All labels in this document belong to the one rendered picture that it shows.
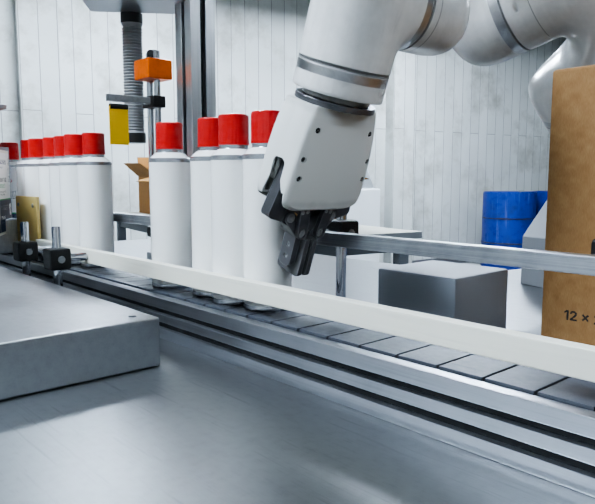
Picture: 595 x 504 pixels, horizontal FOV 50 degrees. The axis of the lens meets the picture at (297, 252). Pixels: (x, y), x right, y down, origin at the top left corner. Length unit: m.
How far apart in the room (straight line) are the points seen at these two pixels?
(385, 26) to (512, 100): 7.87
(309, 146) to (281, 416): 0.23
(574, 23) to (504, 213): 6.39
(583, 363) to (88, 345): 0.42
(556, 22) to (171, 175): 0.52
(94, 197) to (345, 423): 0.62
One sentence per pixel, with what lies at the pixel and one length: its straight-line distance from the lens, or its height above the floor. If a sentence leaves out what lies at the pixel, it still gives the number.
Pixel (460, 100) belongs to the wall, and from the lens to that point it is 7.77.
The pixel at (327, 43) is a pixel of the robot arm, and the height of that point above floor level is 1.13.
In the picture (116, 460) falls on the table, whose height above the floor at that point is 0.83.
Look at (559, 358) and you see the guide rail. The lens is 0.43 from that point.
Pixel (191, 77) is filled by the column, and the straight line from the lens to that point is 1.02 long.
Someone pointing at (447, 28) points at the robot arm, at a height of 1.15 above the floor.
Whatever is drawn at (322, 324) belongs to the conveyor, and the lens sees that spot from 0.60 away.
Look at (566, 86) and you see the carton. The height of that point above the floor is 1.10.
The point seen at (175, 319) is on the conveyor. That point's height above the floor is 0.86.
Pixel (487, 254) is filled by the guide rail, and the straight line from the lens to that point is 0.53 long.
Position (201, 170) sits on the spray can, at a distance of 0.73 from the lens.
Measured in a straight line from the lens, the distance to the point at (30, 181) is 1.20.
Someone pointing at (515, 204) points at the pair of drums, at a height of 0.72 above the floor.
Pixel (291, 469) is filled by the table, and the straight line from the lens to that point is 0.43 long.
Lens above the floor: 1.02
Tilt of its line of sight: 7 degrees down
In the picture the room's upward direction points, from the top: straight up
